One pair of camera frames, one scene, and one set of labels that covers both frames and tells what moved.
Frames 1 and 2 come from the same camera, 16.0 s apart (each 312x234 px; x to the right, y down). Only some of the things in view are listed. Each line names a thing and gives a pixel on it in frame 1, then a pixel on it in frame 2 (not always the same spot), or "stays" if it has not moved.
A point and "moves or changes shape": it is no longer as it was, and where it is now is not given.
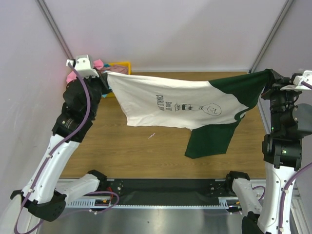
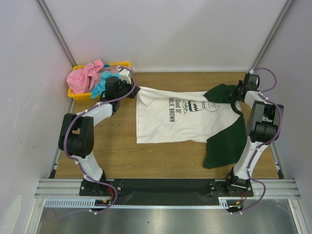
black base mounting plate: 166,191 stays
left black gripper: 103,81 to 134,92
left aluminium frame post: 66,49 stays
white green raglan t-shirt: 211,109 moves or changes shape
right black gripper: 275,79 to 238,91
